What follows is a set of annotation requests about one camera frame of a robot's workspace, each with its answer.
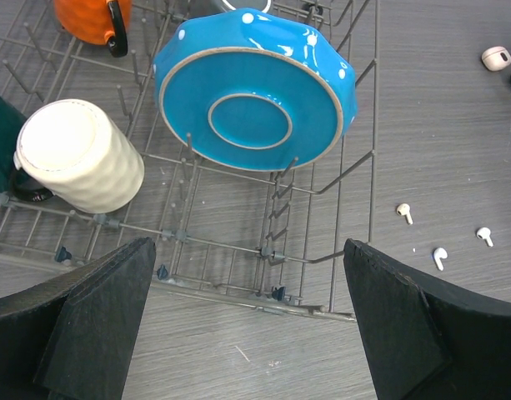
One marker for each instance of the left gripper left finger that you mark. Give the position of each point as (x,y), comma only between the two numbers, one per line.
(72,337)

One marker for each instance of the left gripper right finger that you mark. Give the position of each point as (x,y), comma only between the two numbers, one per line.
(423,337)

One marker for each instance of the white earbud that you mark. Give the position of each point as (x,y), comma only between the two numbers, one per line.
(439,254)
(404,210)
(484,233)

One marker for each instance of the beige earbud case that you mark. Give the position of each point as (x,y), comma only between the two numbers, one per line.
(496,58)

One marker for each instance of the cream textured cup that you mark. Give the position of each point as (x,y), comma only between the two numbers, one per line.
(76,151)

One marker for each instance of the dark green mug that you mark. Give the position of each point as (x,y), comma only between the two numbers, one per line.
(11,179)

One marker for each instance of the blue ceramic plate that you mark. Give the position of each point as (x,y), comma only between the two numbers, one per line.
(253,91)

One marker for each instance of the orange mug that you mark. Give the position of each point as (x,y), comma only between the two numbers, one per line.
(98,22)

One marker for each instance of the grey mug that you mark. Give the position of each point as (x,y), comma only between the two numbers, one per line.
(231,5)

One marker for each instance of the grey wire dish rack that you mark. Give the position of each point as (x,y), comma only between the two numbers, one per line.
(269,241)

